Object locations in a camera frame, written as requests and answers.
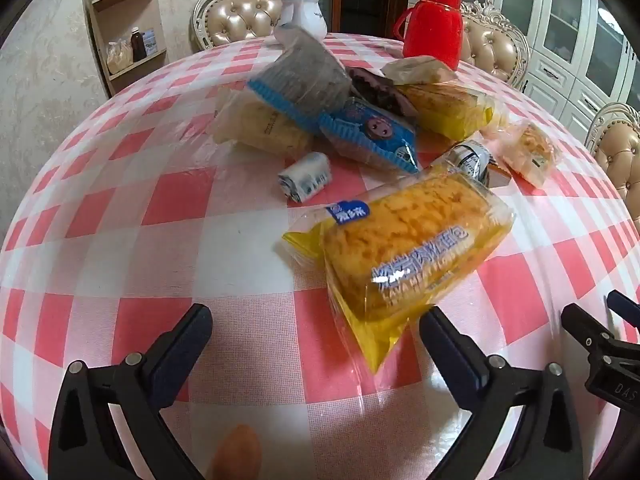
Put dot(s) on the brown bottle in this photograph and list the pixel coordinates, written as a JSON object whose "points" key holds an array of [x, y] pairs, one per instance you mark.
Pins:
{"points": [[137, 45]]}

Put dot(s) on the blue packet with cartoon face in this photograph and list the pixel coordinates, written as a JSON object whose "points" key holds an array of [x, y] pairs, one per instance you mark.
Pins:
{"points": [[372, 132]]}

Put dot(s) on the clear packet with blue edge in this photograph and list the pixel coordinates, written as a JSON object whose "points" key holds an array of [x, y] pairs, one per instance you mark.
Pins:
{"points": [[307, 77]]}

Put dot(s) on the small white blue packet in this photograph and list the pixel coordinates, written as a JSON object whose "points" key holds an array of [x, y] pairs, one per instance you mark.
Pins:
{"points": [[306, 177]]}

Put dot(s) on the long yellow bread packet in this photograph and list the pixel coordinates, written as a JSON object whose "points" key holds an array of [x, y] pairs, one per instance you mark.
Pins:
{"points": [[445, 107]]}

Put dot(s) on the small clear bread packet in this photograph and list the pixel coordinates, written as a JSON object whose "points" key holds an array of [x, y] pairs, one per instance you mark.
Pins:
{"points": [[532, 150]]}

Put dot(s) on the silver orange snack packet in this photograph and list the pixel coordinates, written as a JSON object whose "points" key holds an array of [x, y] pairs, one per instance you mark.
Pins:
{"points": [[472, 160]]}

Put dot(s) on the pale yellow bread packet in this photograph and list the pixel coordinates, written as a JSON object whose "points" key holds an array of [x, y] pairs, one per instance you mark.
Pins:
{"points": [[260, 127]]}

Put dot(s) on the person's left hand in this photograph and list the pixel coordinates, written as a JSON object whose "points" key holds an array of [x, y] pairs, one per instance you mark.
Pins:
{"points": [[236, 455]]}

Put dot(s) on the small blue box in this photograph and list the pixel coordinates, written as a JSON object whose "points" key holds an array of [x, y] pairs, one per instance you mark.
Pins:
{"points": [[149, 42]]}

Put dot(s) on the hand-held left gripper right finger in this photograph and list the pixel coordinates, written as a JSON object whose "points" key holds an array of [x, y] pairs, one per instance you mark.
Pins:
{"points": [[450, 355]]}

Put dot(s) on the clear jar with pale contents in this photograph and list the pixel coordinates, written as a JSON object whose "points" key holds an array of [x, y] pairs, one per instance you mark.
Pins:
{"points": [[119, 56]]}

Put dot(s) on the white teapot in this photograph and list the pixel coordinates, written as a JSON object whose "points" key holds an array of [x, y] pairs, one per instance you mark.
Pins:
{"points": [[300, 17]]}

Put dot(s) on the red thermos jug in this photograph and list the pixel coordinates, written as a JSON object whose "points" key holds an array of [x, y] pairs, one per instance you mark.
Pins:
{"points": [[432, 25]]}

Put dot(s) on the white glass-door cabinet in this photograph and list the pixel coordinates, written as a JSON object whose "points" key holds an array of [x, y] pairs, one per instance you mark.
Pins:
{"points": [[565, 25]]}

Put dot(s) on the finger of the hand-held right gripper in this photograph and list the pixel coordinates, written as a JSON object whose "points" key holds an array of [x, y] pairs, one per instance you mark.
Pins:
{"points": [[625, 305], [587, 330]]}

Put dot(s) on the red white checked tablecloth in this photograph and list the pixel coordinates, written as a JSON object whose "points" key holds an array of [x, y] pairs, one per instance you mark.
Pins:
{"points": [[150, 240]]}

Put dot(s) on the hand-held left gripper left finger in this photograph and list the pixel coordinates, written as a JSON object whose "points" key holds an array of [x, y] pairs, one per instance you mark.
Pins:
{"points": [[185, 355]]}

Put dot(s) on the dark purple snack packet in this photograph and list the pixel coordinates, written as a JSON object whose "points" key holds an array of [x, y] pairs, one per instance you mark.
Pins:
{"points": [[375, 90]]}

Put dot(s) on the beige snack packet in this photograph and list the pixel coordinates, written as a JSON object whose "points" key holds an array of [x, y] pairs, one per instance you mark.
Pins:
{"points": [[417, 70]]}

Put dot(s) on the large yellow bread packet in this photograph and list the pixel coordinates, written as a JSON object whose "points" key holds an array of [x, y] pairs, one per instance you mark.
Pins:
{"points": [[400, 240]]}

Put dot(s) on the tufted beige white chair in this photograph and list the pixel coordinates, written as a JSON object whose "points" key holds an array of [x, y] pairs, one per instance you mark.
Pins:
{"points": [[492, 45], [235, 17], [617, 150]]}

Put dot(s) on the wooden corner shelf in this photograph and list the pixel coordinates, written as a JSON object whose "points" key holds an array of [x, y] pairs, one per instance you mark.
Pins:
{"points": [[135, 67]]}

